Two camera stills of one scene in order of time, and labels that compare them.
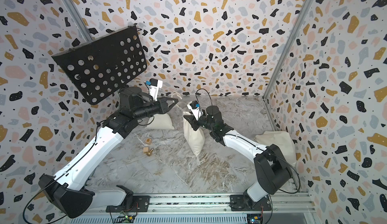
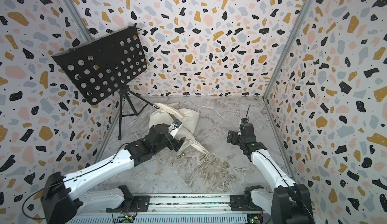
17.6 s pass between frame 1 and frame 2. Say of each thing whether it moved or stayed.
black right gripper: moved
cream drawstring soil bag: moved
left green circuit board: stayed
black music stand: stayed
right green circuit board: stayed
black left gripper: moved
